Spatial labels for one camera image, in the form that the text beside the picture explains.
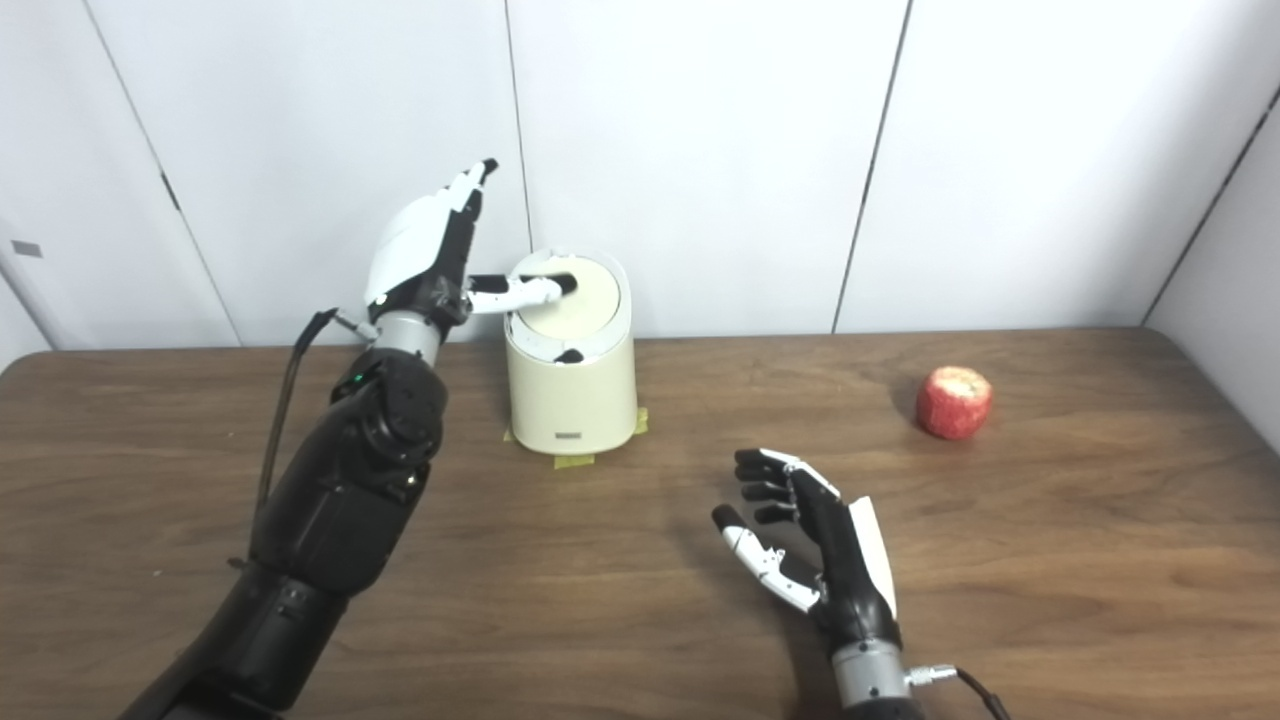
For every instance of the red apple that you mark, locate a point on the red apple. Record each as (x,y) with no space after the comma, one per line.
(955,403)

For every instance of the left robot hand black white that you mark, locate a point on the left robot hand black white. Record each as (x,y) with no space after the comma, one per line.
(415,245)

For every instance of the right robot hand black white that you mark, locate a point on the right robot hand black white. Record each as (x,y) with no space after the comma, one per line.
(850,570)

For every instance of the small grey wall label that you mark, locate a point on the small grey wall label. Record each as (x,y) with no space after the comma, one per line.
(26,249)

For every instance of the black wall panel hinge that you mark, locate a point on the black wall panel hinge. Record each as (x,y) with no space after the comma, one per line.
(170,190)

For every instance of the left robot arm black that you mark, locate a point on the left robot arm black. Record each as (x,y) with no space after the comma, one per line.
(340,510)

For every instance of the cream-colored bin body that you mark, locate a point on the cream-colored bin body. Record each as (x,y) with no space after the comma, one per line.
(572,400)

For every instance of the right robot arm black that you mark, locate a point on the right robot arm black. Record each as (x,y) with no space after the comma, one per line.
(870,685)

